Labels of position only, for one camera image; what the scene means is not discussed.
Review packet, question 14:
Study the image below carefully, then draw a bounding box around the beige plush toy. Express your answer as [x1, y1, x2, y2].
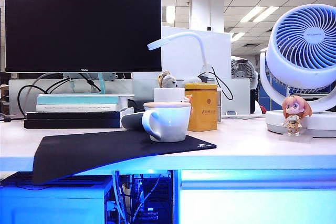
[156, 70, 179, 89]

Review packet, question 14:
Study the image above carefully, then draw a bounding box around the teal white monitor stand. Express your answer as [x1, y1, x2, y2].
[37, 72, 135, 98]

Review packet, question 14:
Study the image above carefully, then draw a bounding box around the black mouse pad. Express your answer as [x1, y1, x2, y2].
[31, 129, 217, 184]

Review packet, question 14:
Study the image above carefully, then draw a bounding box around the wooden mug lid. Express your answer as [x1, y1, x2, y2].
[143, 101, 192, 109]

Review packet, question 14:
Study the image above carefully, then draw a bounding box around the black keyboard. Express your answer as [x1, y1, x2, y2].
[0, 170, 110, 187]

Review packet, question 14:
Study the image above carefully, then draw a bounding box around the black monitor cable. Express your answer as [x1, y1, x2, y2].
[17, 72, 102, 116]

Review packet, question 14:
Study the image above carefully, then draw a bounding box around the large white desk fan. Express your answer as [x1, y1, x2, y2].
[259, 3, 336, 138]

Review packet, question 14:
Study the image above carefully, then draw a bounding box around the teal book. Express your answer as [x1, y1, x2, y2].
[36, 95, 120, 105]

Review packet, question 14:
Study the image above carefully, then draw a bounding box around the black AOC monitor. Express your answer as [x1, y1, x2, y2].
[4, 0, 162, 73]

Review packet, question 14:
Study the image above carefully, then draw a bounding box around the gray wrist rest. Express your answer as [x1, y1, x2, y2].
[121, 113, 144, 130]

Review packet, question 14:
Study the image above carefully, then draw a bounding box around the black lamp cable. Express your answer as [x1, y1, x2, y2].
[198, 66, 233, 101]

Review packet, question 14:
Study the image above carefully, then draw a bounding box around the yellow tea tin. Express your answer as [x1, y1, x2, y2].
[184, 82, 218, 132]

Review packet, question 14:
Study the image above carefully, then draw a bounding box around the small white drawer organizer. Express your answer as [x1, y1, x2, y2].
[216, 89, 223, 124]

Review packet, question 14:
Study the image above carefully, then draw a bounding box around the small orange fox figurine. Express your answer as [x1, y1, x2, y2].
[182, 93, 194, 116]

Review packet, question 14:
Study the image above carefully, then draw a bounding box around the thin flat black box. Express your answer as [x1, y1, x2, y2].
[26, 111, 122, 120]

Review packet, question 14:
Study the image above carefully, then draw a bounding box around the white desk drawer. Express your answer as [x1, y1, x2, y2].
[180, 170, 336, 224]

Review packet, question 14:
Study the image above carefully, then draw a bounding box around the white computer cable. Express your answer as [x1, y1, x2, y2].
[111, 170, 130, 224]

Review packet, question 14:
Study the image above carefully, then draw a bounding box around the white pen holder box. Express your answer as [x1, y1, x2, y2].
[153, 88, 185, 103]

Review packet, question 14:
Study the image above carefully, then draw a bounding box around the white computer tower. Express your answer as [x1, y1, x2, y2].
[0, 175, 174, 224]

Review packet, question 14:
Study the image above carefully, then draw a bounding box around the white book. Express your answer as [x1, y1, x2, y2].
[36, 104, 124, 112]

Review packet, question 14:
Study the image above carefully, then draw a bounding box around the white ceramic mug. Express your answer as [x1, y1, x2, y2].
[141, 104, 192, 143]

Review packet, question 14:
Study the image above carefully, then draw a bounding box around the orange haired anime figurine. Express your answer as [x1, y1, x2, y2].
[281, 94, 313, 137]

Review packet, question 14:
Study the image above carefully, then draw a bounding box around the white gooseneck desk lamp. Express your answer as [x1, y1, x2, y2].
[146, 31, 215, 83]

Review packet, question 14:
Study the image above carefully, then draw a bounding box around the thick flat black box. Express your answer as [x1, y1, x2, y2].
[23, 119, 123, 129]

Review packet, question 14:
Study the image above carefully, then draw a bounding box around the small white background fan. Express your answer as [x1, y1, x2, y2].
[230, 56, 259, 88]

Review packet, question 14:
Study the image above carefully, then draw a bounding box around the narrow frosted white desk panel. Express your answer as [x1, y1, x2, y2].
[217, 78, 251, 116]

